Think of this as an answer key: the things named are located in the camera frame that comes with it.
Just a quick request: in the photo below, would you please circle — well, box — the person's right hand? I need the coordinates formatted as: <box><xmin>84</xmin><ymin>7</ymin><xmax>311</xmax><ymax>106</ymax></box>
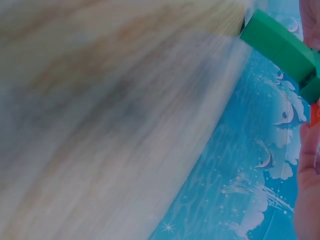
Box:
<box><xmin>294</xmin><ymin>0</ymin><xmax>320</xmax><ymax>240</ymax></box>

